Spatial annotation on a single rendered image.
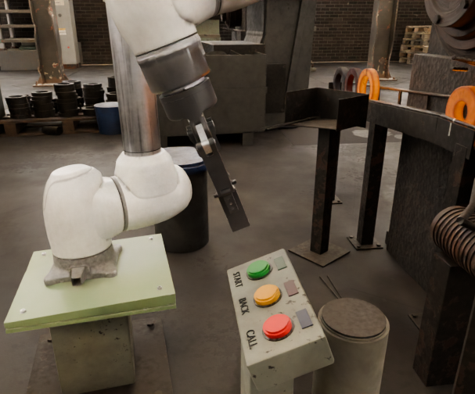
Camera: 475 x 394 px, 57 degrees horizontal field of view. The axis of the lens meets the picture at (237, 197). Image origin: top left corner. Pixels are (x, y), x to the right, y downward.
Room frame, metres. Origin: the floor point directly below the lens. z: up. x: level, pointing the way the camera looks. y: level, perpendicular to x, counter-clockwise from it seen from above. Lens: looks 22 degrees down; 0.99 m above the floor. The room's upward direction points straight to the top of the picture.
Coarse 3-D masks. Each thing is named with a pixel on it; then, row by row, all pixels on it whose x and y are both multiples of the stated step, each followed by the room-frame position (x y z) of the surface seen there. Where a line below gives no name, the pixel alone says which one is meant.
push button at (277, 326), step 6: (270, 318) 0.51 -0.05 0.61; (276, 318) 0.50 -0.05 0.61; (282, 318) 0.50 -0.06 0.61; (288, 318) 0.50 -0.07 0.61; (264, 324) 0.50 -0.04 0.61; (270, 324) 0.49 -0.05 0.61; (276, 324) 0.49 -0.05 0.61; (282, 324) 0.49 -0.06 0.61; (288, 324) 0.49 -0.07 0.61; (264, 330) 0.49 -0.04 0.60; (270, 330) 0.48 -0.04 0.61; (276, 330) 0.48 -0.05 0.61; (282, 330) 0.48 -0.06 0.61; (288, 330) 0.48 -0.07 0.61; (270, 336) 0.48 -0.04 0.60; (276, 336) 0.48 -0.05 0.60; (282, 336) 0.48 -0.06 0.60
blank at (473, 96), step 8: (456, 88) 1.37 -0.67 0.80; (464, 88) 1.34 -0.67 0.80; (472, 88) 1.31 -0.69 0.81; (456, 96) 1.37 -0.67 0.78; (464, 96) 1.33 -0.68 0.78; (472, 96) 1.29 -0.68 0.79; (448, 104) 1.40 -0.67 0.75; (456, 104) 1.36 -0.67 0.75; (464, 104) 1.36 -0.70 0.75; (472, 104) 1.29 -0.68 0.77; (448, 112) 1.39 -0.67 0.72; (456, 112) 1.37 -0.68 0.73; (472, 112) 1.28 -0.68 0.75; (464, 120) 1.31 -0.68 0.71; (472, 120) 1.27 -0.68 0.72
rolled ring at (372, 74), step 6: (366, 72) 2.05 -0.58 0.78; (372, 72) 2.01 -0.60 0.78; (360, 78) 2.11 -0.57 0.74; (366, 78) 2.10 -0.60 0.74; (372, 78) 1.98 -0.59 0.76; (378, 78) 1.99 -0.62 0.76; (360, 84) 2.11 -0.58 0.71; (372, 84) 1.97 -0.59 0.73; (378, 84) 1.97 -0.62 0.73; (360, 90) 2.11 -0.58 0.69; (372, 90) 1.96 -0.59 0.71; (378, 90) 1.97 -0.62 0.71; (372, 96) 1.97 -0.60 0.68; (378, 96) 1.97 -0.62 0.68
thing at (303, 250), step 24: (288, 96) 1.85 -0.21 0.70; (312, 96) 1.96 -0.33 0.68; (336, 96) 1.90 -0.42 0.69; (360, 96) 1.74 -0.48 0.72; (288, 120) 1.85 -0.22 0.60; (312, 120) 1.89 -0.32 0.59; (336, 120) 1.65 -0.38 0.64; (360, 120) 1.75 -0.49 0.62; (336, 144) 1.79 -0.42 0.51; (312, 216) 1.80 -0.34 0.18; (312, 240) 1.79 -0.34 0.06
